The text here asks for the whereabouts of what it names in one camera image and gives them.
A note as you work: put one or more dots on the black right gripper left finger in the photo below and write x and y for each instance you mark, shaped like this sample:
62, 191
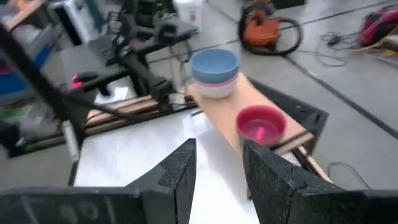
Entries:
180, 174

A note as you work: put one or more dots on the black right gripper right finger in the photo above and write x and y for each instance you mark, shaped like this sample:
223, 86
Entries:
270, 180

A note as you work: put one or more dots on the small magenta plastic bowl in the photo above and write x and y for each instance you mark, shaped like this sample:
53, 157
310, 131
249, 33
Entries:
261, 124

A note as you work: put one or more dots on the large white bowl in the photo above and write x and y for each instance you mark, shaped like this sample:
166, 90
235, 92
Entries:
217, 91

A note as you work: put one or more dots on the large pink bowl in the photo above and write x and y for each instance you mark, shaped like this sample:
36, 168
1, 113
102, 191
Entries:
217, 84

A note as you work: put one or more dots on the large blue bowl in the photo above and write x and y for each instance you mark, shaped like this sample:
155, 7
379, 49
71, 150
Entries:
214, 65

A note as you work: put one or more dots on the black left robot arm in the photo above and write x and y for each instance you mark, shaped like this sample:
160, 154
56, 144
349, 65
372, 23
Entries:
140, 71

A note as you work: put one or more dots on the orange vacuum cleaner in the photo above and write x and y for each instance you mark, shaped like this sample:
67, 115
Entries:
261, 31

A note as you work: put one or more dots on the white bucket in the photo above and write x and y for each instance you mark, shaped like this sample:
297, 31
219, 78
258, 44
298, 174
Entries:
188, 12

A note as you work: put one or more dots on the red floor appliance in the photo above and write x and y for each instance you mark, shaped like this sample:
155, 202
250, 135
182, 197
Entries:
377, 26

